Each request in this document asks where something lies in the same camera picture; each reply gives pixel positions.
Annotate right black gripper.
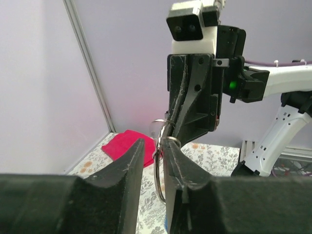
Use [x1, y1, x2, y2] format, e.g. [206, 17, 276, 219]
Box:
[167, 25, 246, 144]

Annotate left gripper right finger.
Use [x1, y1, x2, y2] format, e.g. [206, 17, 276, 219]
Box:
[163, 139, 312, 234]

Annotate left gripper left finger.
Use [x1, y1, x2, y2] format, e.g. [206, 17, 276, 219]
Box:
[0, 139, 144, 234]

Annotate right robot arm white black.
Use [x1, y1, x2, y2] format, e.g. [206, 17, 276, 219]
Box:
[167, 23, 312, 176]

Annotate red folded cloth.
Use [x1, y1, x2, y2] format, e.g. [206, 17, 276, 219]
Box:
[101, 129, 156, 168]

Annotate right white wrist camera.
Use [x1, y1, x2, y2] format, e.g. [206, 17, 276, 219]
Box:
[166, 0, 226, 55]

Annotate aluminium corner post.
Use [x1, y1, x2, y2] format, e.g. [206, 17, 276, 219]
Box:
[63, 0, 117, 133]

